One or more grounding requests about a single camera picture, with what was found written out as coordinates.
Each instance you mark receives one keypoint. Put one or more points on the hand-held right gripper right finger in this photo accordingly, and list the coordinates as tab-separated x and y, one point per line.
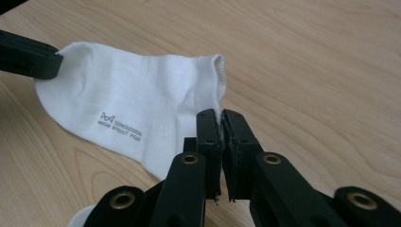
238	148

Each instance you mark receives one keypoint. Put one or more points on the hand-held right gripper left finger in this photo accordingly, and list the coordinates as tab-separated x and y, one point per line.
211	148

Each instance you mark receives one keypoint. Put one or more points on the white sock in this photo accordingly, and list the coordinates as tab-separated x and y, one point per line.
78	218
126	88

